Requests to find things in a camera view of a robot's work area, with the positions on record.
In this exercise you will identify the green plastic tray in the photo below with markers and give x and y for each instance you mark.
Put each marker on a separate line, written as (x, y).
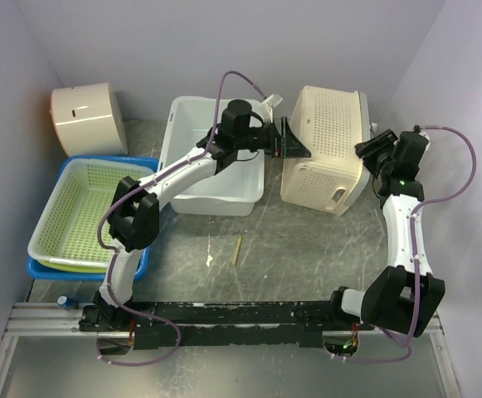
(75, 268)

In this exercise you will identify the large white plastic tub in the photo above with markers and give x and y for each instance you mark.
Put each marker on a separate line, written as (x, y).
(232, 192)

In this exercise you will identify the black base bar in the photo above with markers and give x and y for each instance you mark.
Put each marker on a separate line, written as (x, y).
(303, 323)

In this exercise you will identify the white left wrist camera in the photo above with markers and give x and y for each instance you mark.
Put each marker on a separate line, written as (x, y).
(273, 103)

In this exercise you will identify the beige perforated laundry basket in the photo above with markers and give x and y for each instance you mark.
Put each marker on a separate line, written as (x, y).
(329, 123)

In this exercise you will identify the blue plastic tray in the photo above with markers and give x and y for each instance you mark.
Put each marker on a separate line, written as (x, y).
(50, 273)

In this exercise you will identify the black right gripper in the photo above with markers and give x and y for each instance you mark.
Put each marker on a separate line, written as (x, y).
(384, 138)

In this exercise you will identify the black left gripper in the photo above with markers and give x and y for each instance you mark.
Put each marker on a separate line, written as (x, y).
(291, 145)

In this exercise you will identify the white perforated basket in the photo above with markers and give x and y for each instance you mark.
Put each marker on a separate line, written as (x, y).
(70, 211)

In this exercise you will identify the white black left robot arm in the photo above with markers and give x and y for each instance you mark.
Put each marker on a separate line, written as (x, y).
(134, 214)

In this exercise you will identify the small wooden stick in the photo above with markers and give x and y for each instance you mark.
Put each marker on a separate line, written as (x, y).
(237, 251)

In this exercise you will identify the cream cylindrical container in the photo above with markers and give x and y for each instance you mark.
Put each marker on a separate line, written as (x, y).
(87, 120)

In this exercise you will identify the small blue white bottle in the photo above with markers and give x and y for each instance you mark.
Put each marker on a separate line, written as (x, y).
(65, 302)

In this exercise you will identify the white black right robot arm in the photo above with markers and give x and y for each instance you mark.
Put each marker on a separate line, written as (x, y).
(406, 295)

